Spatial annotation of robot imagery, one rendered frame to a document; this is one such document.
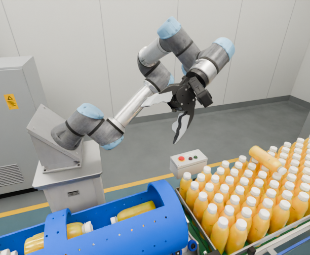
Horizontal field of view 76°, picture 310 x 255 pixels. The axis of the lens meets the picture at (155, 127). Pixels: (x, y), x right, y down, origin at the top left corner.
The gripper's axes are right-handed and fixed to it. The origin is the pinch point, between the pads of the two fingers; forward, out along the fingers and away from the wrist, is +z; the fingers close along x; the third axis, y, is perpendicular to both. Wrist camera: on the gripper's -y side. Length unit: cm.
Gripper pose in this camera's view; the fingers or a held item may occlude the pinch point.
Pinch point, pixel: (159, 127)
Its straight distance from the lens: 53.2
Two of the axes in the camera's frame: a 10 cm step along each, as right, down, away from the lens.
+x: -5.9, -6.7, -4.5
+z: -6.4, 7.3, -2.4
